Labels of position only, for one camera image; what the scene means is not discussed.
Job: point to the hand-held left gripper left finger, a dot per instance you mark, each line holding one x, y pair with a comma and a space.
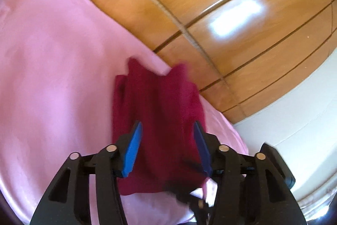
133, 147

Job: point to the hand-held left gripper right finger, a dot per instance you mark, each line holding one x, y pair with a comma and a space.
202, 147

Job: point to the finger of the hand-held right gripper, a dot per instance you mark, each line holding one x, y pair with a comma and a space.
196, 210

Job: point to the magenta embroidered sweater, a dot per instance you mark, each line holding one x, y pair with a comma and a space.
158, 109

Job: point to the pink blanket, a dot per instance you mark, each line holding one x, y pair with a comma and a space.
52, 69

